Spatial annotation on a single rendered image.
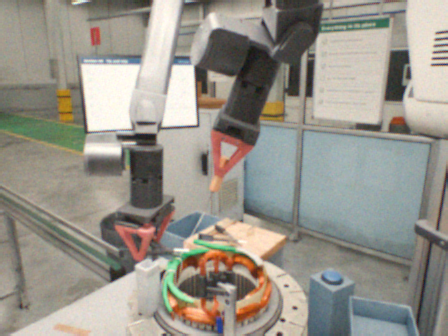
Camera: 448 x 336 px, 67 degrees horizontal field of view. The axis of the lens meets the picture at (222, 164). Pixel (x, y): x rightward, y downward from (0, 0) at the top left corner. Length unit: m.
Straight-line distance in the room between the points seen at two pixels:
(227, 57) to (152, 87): 0.18
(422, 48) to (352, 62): 2.01
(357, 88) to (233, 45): 2.33
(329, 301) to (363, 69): 2.13
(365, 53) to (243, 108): 2.29
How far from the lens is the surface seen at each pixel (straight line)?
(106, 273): 1.50
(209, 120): 2.81
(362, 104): 2.75
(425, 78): 0.77
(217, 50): 0.46
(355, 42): 2.78
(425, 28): 0.79
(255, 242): 0.91
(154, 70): 0.62
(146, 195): 0.59
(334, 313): 0.86
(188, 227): 1.08
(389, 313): 0.78
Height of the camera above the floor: 1.49
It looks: 15 degrees down
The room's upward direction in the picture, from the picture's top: straight up
